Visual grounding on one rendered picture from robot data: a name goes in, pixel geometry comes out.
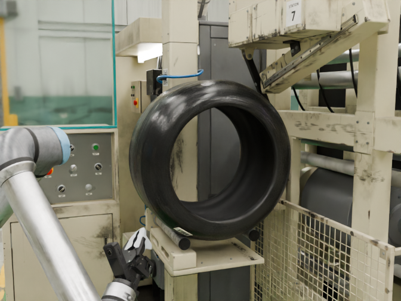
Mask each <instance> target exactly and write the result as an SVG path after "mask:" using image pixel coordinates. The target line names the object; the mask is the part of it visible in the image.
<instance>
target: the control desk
mask: <svg viewBox="0 0 401 301"><path fill-rule="evenodd" d="M63 131H64V132H65V133H66V135H67V137H68V139H69V142H70V157H69V159H68V160H67V162H66V163H64V164H62V165H59V166H58V165H55V166H54V167H53V168H52V169H51V170H50V171H49V172H48V174H47V175H46V176H45V177H43V178H42V179H41V181H40V182H39V184H40V186H41V188H42V190H43V192H44V194H45V195H46V197H47V199H48V201H49V203H50V204H51V206H52V208H53V210H54V212H55V214H56V216H57V218H58V219H59V221H60V223H61V225H62V227H63V229H64V231H65V233H66V235H67V236H68V238H69V240H70V242H71V243H72V245H73V248H74V249H75V251H76V253H77V255H78V257H79V258H80V260H81V262H82V264H83V266H84V268H85V270H86V272H87V274H88V275H89V277H90V279H91V281H92V283H93V284H94V287H95V289H96V290H97V292H98V294H99V296H100V298H101V297H102V295H103V293H104V291H105V288H106V286H107V285H108V283H110V282H112V281H113V279H115V276H114V274H113V272H112V269H111V267H110V265H109V262H108V259H107V257H106V254H105V252H104V250H103V247H104V246H105V245H106V244H108V243H110V242H118V243H119V246H120V247H121V240H120V214H119V159H118V129H117V128H87V129H64V130H63ZM2 243H3V254H4V275H5V295H6V301H59V300H58V298H57V296H56V294H55V292H54V290H53V288H52V286H51V284H50V282H49V280H48V278H47V276H46V274H45V272H44V270H43V268H42V266H41V264H40V262H39V260H38V258H37V257H36V255H35V253H34V251H33V249H32V247H31V245H30V243H29V241H28V239H27V237H26V235H25V233H24V231H23V230H22V228H21V226H20V224H19V222H18V220H17V218H16V215H15V214H14V213H13V214H12V216H11V217H10V218H9V219H8V220H7V222H6V223H5V224H4V225H3V227H2Z"/></svg>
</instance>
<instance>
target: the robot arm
mask: <svg viewBox="0 0 401 301"><path fill-rule="evenodd" d="M69 157H70V142H69V139H68V137H67V135H66V133H65V132H64V131H63V130H62V129H60V128H58V127H50V126H46V127H23V128H21V127H16V128H12V129H9V130H7V131H4V132H3V133H2V134H0V229H1V228H2V227H3V225H4V224H5V223H6V222H7V220H8V219H9V218H10V217H11V216H12V214H13V213H14V214H15V215H16V218H17V220H18V222H19V224H20V226H21V228H22V230H23V231H24V233H25V235H26V237H27V239H28V241H29V243H30V245H31V247H32V249H33V251H34V253H35V255H36V257H37V258H38V260H39V262H40V264H41V266H42V268H43V270H44V272H45V274H46V276H47V278H48V280H49V282H50V284H51V286H52V288H53V290H54V292H55V294H56V296H57V298H58V300H59V301H134V300H135V297H138V294H139V292H138V291H137V287H138V284H139V282H140V281H142V280H144V279H147V278H149V275H150V273H151V270H152V267H153V263H152V262H151V261H150V259H149V258H148V257H147V256H143V253H144V252H145V250H146V249H148V250H151V248H152V244H151V242H150V241H149V239H148V238H147V236H146V229H145V228H144V227H143V228H140V229H139V230H138V231H137V232H136V233H135V234H134V235H133V236H132V237H131V238H130V239H129V240H128V241H127V243H126V244H125V245H124V247H123V248H122V250H121V248H120V246H119V243H118V242H110V243H108V244H106V245H105V246H104V247H103V250H104V252H105V254H106V257H107V259H108V262H109V265H110V267H111V269H112V272H113V274H114V276H115V279H113V281H112V282H110V283H108V285H107V286H106V288H105V291H104V293H103V295H102V297H101V298H100V296H99V294H98V292H97V290H96V289H95V287H94V284H93V283H92V281H91V279H90V277H89V275H88V274H87V272H86V270H85V268H84V266H83V264H82V262H81V260H80V258H79V257H78V255H77V253H76V251H75V249H74V248H73V245H72V243H71V242H70V240H69V238H68V236H67V235H66V233H65V231H64V229H63V227H62V225H61V223H60V221H59V219H58V218H57V216H56V214H55V212H54V210H53V208H52V206H51V204H50V203H49V201H48V199H47V197H46V195H45V194H44V192H43V190H42V188H41V186H40V184H39V182H40V181H41V179H42V178H43V177H45V176H46V175H47V174H48V172H49V171H50V170H51V169H52V168H53V167H54V166H55V165H58V166H59V165H62V164H64V163H66V162H67V160H68V159H69ZM150 266H151V268H150ZM149 268H150V271H149V273H148V270H149ZM142 277H144V278H142Z"/></svg>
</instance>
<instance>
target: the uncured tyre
mask: <svg viewBox="0 0 401 301"><path fill-rule="evenodd" d="M210 108H216V109H218V110H219V111H221V112H222V113H223V114H225V115H226V116H227V117H228V118H229V120H231V122H232V123H233V125H234V126H235V129H236V131H237V133H238V136H239V140H240V161H239V166H238V168H237V171H236V174H235V175H234V177H233V178H232V180H231V182H230V183H229V184H228V185H227V186H226V187H225V188H224V189H223V190H222V191H221V192H220V193H218V194H216V195H215V196H213V197H211V198H208V199H205V200H203V201H195V202H190V201H182V200H179V199H178V196H177V195H176V193H175V190H174V188H173V185H172V181H171V176H170V159H171V153H172V149H173V146H174V143H175V141H176V139H177V137H178V135H179V134H180V132H181V131H182V129H183V128H184V127H185V125H186V124H187V123H188V122H189V121H190V120H191V119H193V118H194V117H195V116H196V115H198V114H200V113H201V112H203V111H205V110H208V109H210ZM290 167H291V146H290V142H289V136H288V132H287V130H286V127H285V124H284V123H283V120H282V118H281V117H280V115H279V113H278V112H277V110H276V109H275V108H274V106H273V105H272V104H271V103H270V102H269V101H268V100H267V99H266V98H265V97H263V96H262V95H261V94H260V93H258V92H257V91H255V90H253V89H252V88H250V87H248V86H246V85H243V84H241V83H238V82H234V81H229V80H225V79H210V80H203V81H191V82H185V83H183V84H179V85H176V86H175V87H172V88H170V89H168V90H166V91H165V92H163V93H162V94H160V95H159V96H158V97H157V98H155V99H154V100H153V101H152V102H151V103H150V104H149V105H148V107H146V109H145V110H144V112H143V113H142V114H141V116H140V118H139V119H138V121H137V123H136V125H135V128H134V131H133V133H132V137H131V141H130V145H129V170H130V174H131V178H132V182H133V184H134V187H135V189H136V191H137V193H138V195H139V197H140V198H141V200H142V201H143V202H144V204H145V205H146V206H147V207H148V208H149V209H150V210H151V211H152V213H153V214H154V215H155V216H156V217H157V218H158V219H159V220H160V221H161V222H162V223H164V224H165V225H166V226H167V227H169V228H170V229H172V230H173V231H175V232H177V233H179V234H181V235H184V234H182V233H180V232H179V231H176V230H175V229H174V228H181V229H183V230H185V231H186V232H188V233H190V234H192V235H191V236H185V235H184V236H185V237H189V238H193V239H199V240H205V241H219V240H225V239H230V238H234V237H237V236H239V235H242V234H244V233H245V232H248V231H250V230H251V229H252V228H254V227H256V226H257V225H258V224H259V223H261V222H262V221H263V220H264V219H265V218H266V217H267V216H268V215H269V214H270V213H271V212H272V210H273V209H274V208H275V206H276V204H277V203H278V202H279V200H280V198H281V196H282V194H283V192H284V190H285V187H286V184H287V181H288V177H289V172H290Z"/></svg>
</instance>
